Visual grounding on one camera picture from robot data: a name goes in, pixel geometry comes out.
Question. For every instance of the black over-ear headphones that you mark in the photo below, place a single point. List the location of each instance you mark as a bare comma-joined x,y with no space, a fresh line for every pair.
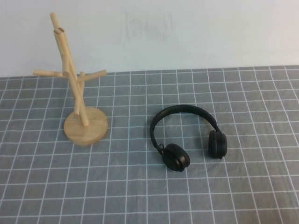
177,158

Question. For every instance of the wooden branched headphone stand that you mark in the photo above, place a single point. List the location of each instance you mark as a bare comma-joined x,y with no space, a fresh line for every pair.
86,130

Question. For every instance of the grey white-grid tablecloth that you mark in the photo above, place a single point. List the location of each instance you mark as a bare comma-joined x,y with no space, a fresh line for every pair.
187,198

